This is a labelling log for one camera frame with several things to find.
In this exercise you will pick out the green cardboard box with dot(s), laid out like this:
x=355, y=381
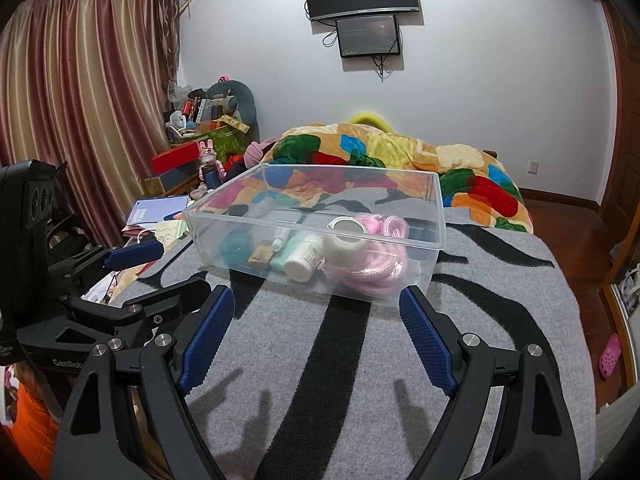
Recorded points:
x=227, y=141

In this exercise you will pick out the white pill bottle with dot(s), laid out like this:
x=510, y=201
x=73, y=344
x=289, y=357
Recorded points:
x=314, y=256

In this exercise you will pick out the brown wooden door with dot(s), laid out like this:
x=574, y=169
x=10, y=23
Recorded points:
x=621, y=197

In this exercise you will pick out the pink hat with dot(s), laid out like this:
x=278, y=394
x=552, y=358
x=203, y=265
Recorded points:
x=256, y=151

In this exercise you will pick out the yellow pillow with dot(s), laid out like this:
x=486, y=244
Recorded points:
x=372, y=120

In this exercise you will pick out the white ointment tube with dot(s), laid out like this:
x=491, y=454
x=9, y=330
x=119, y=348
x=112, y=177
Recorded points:
x=280, y=238

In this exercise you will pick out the blue notebook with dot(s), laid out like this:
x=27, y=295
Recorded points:
x=153, y=210

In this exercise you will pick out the small black wall monitor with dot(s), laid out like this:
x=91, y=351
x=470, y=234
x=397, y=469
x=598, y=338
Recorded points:
x=368, y=35

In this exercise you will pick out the striped pink curtain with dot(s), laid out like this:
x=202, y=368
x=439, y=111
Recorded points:
x=84, y=83

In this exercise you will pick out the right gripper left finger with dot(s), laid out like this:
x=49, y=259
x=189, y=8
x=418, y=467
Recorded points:
x=129, y=403

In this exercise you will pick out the pink rabbit plush toy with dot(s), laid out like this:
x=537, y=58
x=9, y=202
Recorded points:
x=211, y=170

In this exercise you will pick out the mint green tube bottle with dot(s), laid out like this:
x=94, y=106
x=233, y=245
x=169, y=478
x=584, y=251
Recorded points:
x=293, y=256

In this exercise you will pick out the blue tape roll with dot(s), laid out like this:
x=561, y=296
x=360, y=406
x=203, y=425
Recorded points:
x=236, y=248

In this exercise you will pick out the colourful patchwork quilt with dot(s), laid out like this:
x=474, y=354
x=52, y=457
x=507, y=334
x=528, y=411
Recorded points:
x=405, y=169

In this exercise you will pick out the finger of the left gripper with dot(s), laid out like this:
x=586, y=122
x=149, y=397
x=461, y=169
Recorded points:
x=81, y=323
x=127, y=254

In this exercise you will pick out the small brown cardboard box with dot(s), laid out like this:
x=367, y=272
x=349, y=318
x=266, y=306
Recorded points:
x=262, y=256

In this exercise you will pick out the grey neck pillow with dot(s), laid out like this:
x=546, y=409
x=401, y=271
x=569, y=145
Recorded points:
x=241, y=101

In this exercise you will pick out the red storage box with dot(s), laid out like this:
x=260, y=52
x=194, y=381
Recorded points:
x=175, y=157

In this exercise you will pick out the white bandage roll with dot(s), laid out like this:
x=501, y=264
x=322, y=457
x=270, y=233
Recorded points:
x=343, y=244

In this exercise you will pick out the pink slipper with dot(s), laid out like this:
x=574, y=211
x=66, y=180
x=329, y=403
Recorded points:
x=609, y=357

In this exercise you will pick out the clear plastic storage box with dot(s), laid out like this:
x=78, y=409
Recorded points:
x=384, y=270

